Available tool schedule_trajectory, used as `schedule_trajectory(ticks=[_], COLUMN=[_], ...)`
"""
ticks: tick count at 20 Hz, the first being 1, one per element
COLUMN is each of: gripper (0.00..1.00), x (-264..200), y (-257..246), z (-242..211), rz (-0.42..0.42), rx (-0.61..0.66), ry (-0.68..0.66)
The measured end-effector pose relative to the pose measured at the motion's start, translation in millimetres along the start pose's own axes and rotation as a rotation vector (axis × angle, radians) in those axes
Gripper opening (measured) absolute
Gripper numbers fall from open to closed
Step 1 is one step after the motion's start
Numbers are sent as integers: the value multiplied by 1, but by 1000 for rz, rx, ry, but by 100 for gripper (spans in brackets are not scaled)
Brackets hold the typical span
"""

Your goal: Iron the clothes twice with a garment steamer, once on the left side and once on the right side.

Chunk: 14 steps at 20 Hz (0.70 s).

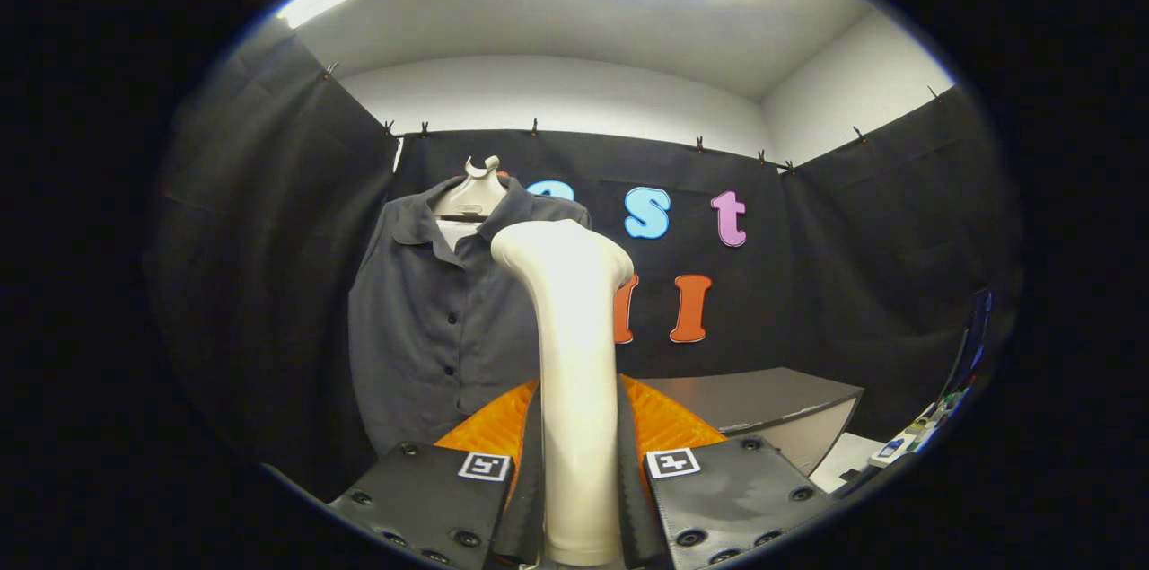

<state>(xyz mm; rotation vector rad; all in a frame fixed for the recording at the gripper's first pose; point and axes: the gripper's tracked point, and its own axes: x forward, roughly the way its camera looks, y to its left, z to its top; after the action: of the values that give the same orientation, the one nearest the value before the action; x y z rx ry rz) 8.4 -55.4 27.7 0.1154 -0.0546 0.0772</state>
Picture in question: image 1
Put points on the black backdrop cloth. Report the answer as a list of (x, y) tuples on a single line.
[(853, 265)]

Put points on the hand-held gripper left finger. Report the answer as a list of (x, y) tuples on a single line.
[(530, 498)]

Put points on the row of small cloth clips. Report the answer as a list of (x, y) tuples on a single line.
[(699, 143)]

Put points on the pile of small desk items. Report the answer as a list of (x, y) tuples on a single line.
[(898, 447)]

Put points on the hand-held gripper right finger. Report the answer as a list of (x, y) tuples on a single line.
[(631, 498)]

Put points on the cream plastic hanger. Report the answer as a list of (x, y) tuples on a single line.
[(474, 193)]

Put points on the small ceiling light panel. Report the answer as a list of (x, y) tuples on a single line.
[(316, 0)]

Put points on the grey cabinet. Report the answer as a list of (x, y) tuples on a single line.
[(763, 395)]

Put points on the dark grey button shirt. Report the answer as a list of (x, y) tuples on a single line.
[(422, 328)]

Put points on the white backing board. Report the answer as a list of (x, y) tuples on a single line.
[(456, 233)]

